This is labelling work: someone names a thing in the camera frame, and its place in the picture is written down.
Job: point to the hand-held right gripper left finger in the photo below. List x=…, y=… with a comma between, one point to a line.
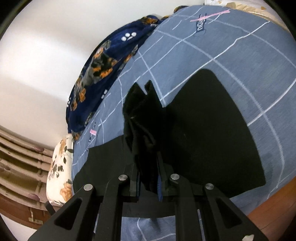
x=138, y=186

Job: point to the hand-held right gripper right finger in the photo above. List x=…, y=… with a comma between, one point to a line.
x=159, y=185

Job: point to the black pants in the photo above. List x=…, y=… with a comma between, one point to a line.
x=203, y=127

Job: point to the white floral pillow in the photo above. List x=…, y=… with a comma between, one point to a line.
x=60, y=166

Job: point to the beige ridged panel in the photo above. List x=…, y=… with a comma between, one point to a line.
x=20, y=157

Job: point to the navy floral blanket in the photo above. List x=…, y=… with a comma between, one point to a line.
x=104, y=69

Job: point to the blue-grey checked bedsheet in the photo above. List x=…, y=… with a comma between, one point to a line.
x=231, y=46

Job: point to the cream patterned bedding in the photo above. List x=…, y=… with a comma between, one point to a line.
x=254, y=9

